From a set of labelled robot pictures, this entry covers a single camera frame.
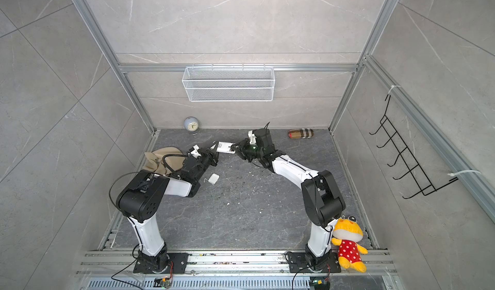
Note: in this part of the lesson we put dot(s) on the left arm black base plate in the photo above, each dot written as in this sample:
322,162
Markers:
162,263

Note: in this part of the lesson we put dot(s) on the small grey desk clock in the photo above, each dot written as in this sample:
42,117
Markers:
191,124

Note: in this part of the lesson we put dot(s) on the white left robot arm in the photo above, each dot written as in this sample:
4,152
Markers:
140,200

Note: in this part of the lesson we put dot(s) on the white remote control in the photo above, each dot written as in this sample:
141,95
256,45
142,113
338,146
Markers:
225,147

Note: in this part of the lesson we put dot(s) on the black wall hook rack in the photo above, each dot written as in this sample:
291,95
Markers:
403,153

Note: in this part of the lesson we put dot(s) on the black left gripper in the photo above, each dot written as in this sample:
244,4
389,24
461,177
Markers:
209,154

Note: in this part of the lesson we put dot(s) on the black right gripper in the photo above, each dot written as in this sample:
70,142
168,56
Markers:
242,150

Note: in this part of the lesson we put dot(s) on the beige cap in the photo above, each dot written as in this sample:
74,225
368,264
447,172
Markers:
163,161

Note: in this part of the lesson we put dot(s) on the aluminium front rail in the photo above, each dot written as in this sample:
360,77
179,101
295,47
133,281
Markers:
213,263

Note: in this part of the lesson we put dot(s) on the white remote battery cover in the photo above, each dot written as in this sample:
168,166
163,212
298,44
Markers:
213,179

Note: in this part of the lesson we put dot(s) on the white wire mesh basket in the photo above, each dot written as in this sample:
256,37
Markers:
229,83

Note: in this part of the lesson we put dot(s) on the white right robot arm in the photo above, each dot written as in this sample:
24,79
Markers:
323,201

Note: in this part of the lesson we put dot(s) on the yellow plush toy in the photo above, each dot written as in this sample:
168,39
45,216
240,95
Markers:
346,236

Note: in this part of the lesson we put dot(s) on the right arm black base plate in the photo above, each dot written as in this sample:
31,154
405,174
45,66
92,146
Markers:
313,263

